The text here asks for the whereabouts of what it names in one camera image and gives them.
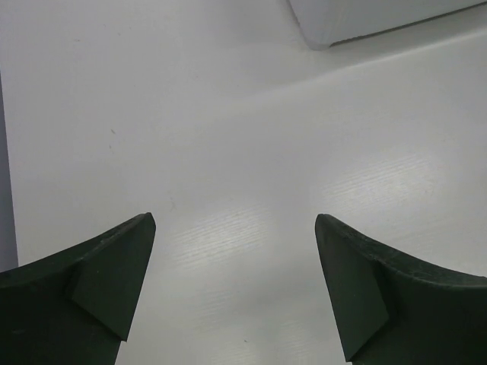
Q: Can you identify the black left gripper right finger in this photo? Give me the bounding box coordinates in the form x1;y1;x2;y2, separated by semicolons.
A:
315;214;486;364

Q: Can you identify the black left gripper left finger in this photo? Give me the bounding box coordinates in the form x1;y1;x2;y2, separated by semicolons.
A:
1;213;156;364

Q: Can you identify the white plastic bin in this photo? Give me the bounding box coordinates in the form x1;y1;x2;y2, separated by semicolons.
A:
288;0;481;49

